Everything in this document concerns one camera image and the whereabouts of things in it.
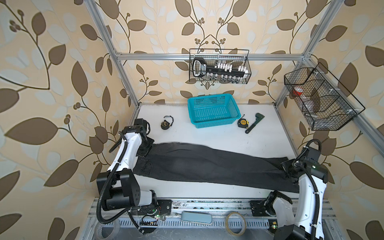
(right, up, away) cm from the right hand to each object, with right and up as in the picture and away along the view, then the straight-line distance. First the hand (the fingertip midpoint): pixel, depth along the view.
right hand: (286, 171), depth 75 cm
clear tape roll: (-83, -21, -8) cm, 86 cm away
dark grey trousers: (-44, -1, +16) cm, 47 cm away
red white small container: (+10, +42, +6) cm, 43 cm away
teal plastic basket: (-31, +33, +44) cm, 64 cm away
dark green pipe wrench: (+1, +28, +36) cm, 46 cm away
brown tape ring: (-24, -22, -8) cm, 33 cm away
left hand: (-72, +11, +8) cm, 73 cm away
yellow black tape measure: (-13, +24, +30) cm, 40 cm away
